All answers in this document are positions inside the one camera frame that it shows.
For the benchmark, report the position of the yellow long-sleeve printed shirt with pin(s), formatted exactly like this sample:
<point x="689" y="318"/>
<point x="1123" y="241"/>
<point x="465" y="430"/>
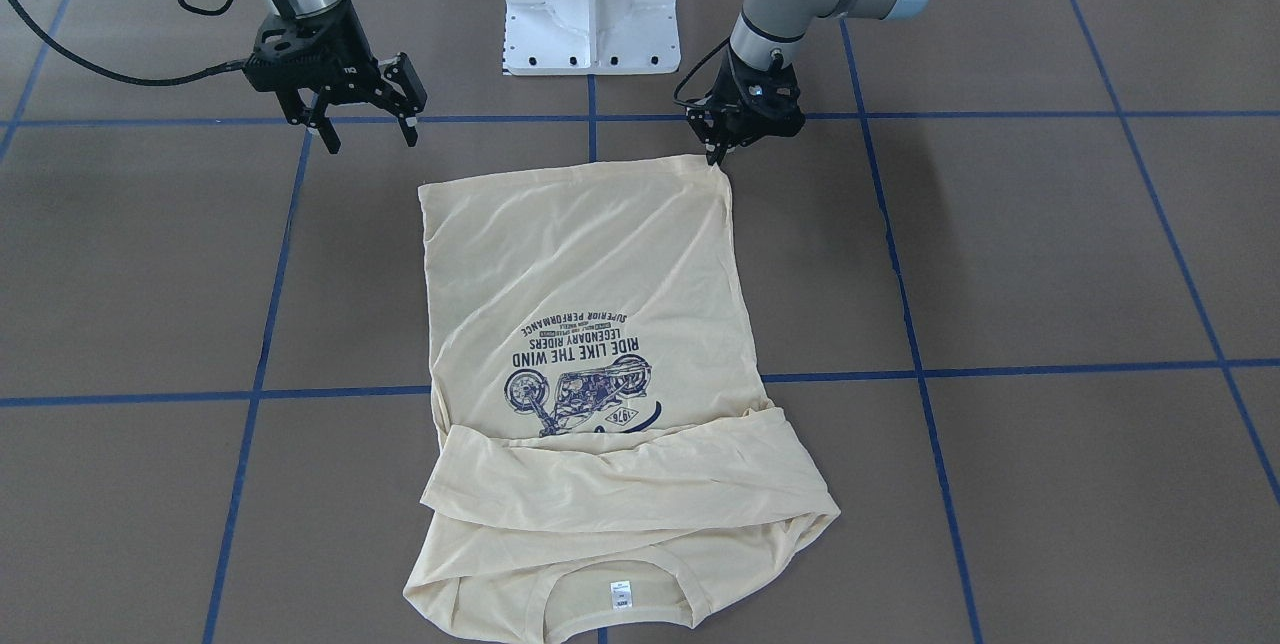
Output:
<point x="608" y="454"/>

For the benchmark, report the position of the brown table mat blue grid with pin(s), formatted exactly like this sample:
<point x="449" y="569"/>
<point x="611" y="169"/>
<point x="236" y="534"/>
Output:
<point x="1015" y="286"/>

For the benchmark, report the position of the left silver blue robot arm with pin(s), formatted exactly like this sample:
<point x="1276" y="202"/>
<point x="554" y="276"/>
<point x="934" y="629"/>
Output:
<point x="767" y="28"/>

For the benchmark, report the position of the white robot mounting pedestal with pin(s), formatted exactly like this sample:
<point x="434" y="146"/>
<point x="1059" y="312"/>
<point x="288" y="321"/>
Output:
<point x="590" y="37"/>

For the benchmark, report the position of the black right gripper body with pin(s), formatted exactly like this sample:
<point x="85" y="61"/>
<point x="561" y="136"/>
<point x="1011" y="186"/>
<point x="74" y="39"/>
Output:
<point x="345" y="52"/>

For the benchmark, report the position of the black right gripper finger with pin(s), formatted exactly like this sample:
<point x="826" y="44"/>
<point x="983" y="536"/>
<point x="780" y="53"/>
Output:
<point x="407" y="122"/>
<point x="319" y="123"/>

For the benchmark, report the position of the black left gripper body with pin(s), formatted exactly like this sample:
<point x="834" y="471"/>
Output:
<point x="779" y="111"/>

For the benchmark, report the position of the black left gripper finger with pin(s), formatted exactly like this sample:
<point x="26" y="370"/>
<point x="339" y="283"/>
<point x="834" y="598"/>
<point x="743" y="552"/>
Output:
<point x="717" y="149"/>

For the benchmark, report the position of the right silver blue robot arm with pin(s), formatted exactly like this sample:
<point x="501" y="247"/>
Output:
<point x="314" y="54"/>

